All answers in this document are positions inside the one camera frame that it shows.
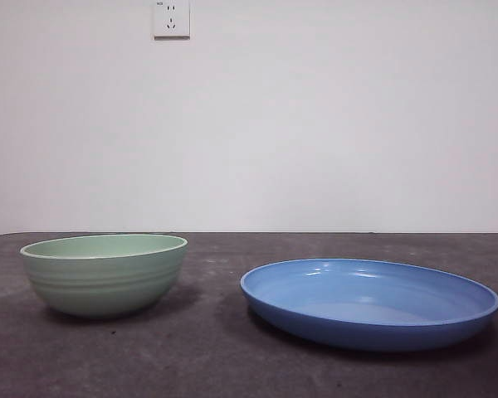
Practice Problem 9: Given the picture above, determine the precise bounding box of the white wall socket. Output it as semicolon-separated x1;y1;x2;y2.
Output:
153;0;191;41

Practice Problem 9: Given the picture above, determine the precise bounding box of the blue round plate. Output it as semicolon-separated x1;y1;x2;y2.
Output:
239;258;498;352

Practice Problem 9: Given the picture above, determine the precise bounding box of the green ribbed bowl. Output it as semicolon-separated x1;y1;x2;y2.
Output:
18;234;189;320

